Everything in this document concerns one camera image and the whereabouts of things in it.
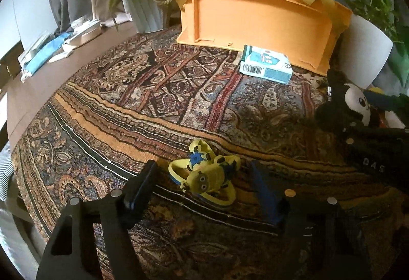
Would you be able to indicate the white plant pot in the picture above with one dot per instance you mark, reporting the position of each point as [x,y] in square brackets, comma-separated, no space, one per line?
[364,43]

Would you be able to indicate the blue tissue pack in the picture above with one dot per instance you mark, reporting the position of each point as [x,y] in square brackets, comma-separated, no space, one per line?
[265,66]

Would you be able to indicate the grey ribbed vase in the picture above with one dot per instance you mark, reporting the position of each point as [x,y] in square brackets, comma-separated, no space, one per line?
[143,8]

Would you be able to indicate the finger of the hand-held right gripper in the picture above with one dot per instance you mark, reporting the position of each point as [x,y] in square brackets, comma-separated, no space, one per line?
[370,131]
[388,101]

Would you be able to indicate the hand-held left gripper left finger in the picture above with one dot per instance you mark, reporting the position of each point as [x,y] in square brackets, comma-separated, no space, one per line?
[140,190]

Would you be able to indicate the white flat packages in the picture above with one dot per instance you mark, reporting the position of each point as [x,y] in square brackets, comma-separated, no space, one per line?
[32,48]

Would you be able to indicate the orange plastic crate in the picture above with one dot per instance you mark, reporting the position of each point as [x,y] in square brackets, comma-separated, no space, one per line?
[255,21]

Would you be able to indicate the black mouse plush toy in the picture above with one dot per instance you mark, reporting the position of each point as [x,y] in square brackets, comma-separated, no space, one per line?
[356,101]

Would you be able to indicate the yellow cartoon toy slippers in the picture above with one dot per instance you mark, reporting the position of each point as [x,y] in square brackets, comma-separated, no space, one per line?
[204,179]

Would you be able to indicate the blue cloth package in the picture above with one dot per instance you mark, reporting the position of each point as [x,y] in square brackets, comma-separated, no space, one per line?
[44,55]

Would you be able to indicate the brown wooden cabinet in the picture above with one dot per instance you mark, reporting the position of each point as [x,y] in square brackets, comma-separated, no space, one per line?
[5,67]

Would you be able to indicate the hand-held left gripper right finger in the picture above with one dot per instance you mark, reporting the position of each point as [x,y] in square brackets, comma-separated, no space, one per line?
[263,193]

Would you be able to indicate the striped cloth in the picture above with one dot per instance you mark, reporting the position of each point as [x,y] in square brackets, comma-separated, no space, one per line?
[5,171]

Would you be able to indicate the patterned woven rug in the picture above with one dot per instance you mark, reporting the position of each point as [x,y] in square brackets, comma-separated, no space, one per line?
[159,107]

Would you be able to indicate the small white remote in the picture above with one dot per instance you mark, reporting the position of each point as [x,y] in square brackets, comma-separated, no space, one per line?
[59,57]

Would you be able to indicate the green leafy plant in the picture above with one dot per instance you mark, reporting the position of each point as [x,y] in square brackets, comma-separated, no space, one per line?
[380,8]

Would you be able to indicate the beige curtain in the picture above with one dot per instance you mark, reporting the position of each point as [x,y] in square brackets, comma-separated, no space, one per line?
[104,8]

